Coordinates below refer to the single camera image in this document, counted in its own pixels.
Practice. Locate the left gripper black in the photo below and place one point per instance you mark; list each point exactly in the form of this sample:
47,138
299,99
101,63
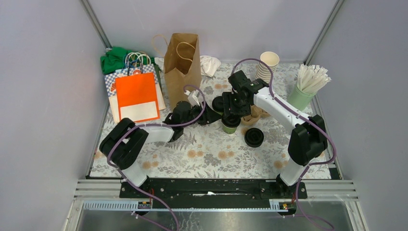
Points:
210,116

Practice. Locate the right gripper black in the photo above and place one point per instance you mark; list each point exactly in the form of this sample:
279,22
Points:
228,97

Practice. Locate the black cup lid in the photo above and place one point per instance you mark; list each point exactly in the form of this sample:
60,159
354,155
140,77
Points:
231,121
218,102

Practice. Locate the brown pulp cup carrier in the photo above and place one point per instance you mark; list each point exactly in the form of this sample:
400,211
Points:
256,114

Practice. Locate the brown paper bag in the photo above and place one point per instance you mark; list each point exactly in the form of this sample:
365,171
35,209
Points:
181,65

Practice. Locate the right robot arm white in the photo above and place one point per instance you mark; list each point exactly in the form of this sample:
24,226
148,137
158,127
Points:
307,140

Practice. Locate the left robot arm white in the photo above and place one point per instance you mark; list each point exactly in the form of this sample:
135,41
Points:
124,143

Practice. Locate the black cup lids stack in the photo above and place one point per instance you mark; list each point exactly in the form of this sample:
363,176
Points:
254,137

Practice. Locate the stack of paper cups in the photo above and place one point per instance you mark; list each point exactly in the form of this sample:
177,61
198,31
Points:
267,66

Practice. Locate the floral table mat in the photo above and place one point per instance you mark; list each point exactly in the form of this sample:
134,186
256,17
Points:
209,152

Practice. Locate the white cloth bag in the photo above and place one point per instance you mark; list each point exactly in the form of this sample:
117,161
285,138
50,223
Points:
209,65

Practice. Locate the orange paper bag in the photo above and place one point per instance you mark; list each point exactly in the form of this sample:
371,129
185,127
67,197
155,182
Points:
137,97

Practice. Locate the green straw holder cup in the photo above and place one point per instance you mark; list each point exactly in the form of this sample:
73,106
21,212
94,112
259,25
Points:
299,99

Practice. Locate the white wrapped straws bundle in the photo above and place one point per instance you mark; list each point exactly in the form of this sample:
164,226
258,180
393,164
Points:
312,78

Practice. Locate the blue checkered paper bag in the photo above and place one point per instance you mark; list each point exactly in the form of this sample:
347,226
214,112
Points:
111,88

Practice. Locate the green cloth bag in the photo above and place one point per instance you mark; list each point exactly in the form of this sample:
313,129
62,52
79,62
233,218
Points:
116,58

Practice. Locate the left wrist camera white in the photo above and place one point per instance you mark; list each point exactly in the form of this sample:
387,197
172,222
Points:
193,97

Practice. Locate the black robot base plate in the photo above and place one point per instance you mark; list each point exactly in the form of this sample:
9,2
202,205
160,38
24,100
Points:
177,190

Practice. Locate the white slotted cable duct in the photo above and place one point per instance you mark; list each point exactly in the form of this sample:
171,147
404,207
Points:
251,205

